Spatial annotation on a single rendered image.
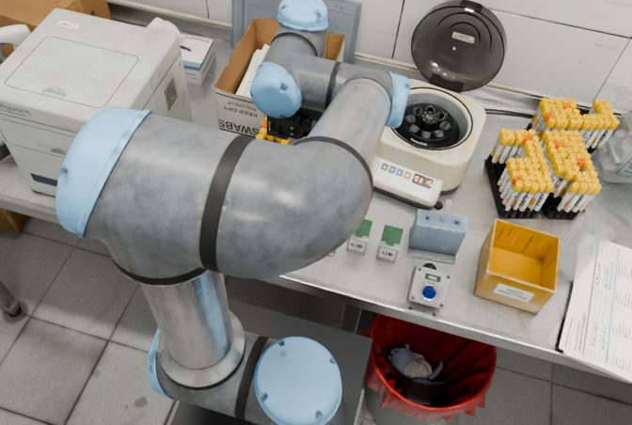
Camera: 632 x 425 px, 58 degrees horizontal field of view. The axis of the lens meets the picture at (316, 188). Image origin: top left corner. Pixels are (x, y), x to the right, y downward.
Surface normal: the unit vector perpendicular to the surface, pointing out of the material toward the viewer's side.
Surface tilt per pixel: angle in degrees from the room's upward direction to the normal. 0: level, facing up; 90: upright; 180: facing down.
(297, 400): 8
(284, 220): 50
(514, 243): 90
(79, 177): 44
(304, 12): 0
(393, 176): 25
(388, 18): 90
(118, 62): 0
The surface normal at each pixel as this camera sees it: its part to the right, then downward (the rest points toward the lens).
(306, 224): 0.58, 0.14
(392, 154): -0.42, 0.71
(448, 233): -0.16, 0.78
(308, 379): 0.16, -0.52
